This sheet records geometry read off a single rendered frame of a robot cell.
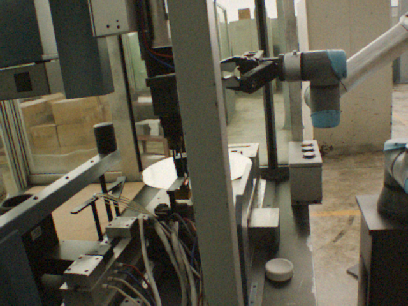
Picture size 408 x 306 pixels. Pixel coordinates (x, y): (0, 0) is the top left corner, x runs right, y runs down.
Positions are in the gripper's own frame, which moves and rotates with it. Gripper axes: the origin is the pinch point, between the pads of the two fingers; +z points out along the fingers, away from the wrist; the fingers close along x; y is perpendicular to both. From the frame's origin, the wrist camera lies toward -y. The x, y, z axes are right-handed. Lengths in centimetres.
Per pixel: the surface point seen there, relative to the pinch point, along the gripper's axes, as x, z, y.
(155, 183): -22.5, 14.6, -19.2
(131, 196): -51, 48, 7
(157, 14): 20.4, 4.4, -12.4
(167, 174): -24.5, 14.7, -11.9
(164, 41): 14.6, 3.3, -14.3
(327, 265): -144, -24, 61
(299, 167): -38.2, -19.4, 11.8
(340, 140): -187, -22, 276
